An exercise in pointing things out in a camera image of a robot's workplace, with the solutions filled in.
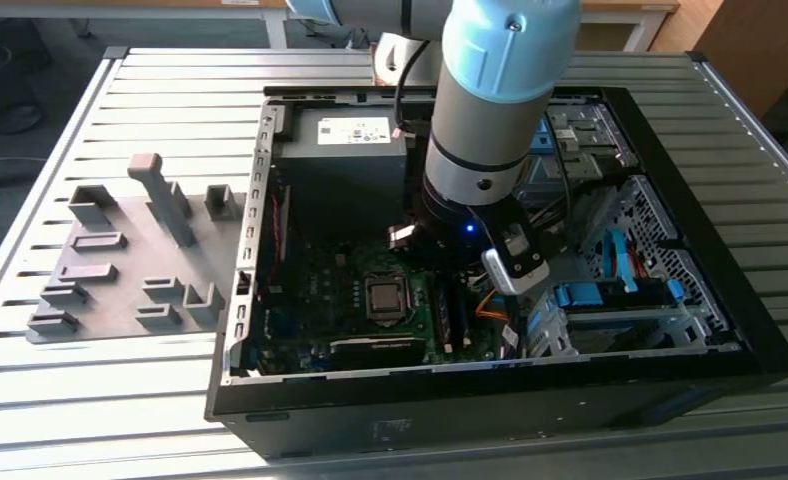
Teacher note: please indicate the wooden cabinet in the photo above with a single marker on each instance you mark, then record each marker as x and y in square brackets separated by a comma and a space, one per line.
[754, 50]

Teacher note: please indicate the silver CPU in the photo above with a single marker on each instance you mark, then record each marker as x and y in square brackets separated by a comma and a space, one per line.
[385, 297]

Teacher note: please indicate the CPU socket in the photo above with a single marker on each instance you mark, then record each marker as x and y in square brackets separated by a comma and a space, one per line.
[386, 319]

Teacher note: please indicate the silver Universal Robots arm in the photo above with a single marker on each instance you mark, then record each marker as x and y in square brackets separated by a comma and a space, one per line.
[494, 100]

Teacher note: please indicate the grey plastic parts rack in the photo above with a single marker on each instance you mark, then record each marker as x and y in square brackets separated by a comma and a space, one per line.
[134, 235]

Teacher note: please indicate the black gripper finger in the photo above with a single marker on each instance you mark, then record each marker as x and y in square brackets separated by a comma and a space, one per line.
[406, 236]

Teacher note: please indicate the small blue clip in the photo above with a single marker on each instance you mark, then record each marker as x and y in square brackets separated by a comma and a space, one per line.
[674, 291]

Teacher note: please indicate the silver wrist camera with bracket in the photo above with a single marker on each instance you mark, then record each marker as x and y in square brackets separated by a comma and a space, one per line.
[514, 265]

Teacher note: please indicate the green motherboard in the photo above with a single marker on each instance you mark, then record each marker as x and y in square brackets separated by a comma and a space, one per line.
[321, 310]

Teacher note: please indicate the black office chair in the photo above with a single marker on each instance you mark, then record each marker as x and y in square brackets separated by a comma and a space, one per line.
[20, 117]

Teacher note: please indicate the black graphics card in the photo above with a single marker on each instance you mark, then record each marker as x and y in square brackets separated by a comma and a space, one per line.
[374, 352]

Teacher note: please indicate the black open PC case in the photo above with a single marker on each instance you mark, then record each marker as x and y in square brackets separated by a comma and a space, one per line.
[434, 415]

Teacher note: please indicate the large blue drive carrier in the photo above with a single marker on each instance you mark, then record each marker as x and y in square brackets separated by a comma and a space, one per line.
[541, 142]

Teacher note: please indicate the perforated metal bracket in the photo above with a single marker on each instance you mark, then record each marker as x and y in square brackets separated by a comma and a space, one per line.
[661, 235]

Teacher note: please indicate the white-framed wooden desk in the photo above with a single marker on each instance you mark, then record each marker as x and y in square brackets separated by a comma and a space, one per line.
[634, 7]

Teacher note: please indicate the silver metal disk bay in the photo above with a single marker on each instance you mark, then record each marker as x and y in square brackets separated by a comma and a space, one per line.
[634, 316]

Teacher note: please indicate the grey power supply with label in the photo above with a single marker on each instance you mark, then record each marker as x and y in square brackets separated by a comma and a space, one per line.
[341, 175]

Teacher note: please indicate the grey metal drive cage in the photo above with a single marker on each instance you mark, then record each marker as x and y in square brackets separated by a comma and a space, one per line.
[601, 165]

